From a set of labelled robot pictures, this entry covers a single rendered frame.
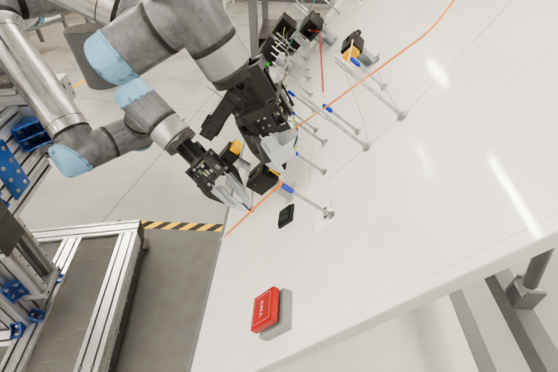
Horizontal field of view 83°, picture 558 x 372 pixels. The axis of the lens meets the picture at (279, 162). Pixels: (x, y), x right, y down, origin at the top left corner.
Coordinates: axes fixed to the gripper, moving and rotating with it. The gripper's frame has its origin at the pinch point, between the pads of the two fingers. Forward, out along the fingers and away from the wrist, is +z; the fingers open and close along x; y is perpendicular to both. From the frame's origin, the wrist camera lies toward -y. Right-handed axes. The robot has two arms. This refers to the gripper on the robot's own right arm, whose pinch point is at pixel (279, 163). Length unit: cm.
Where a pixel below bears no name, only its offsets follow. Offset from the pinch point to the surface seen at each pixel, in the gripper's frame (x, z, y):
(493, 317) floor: 29, 155, 35
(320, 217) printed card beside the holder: -11.5, 4.4, 6.9
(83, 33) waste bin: 253, -33, -243
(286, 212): -6.4, 7.2, -1.2
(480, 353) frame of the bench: -17, 54, 24
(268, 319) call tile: -27.3, 3.8, 0.1
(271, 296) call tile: -24.1, 3.8, 0.1
